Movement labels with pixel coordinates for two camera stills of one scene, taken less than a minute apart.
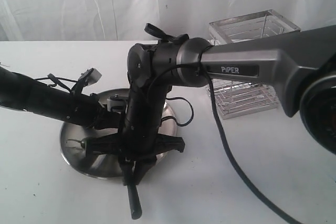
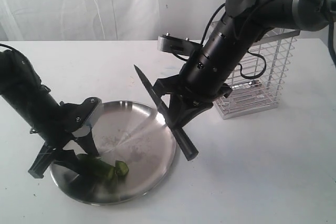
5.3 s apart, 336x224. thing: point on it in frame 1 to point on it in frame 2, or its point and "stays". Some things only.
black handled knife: [135, 201] to [188, 149]
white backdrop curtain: [116, 6] stays
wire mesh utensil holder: [239, 97] stays
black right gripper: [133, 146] to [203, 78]
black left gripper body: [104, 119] to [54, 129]
